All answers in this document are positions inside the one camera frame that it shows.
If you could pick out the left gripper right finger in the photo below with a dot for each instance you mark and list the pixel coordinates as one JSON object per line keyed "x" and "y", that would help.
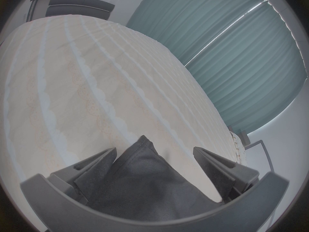
{"x": 223, "y": 177}

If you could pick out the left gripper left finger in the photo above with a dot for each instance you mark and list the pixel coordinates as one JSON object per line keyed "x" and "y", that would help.
{"x": 90, "y": 176}

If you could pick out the black polo shirt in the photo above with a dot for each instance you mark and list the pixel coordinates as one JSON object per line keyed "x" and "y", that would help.
{"x": 149, "y": 187}

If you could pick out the bed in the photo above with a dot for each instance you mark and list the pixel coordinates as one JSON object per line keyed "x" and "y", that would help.
{"x": 96, "y": 81}

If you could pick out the white printed pillow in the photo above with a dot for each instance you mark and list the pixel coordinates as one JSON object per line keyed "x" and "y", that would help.
{"x": 240, "y": 151}

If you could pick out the grey bedside table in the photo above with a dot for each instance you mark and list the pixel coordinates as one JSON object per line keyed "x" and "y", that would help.
{"x": 243, "y": 137}

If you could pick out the blue-green curtain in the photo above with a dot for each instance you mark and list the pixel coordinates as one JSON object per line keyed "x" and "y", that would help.
{"x": 253, "y": 76}
{"x": 193, "y": 13}

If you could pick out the black chest of drawers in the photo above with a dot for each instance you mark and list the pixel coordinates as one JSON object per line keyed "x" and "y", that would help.
{"x": 77, "y": 3}

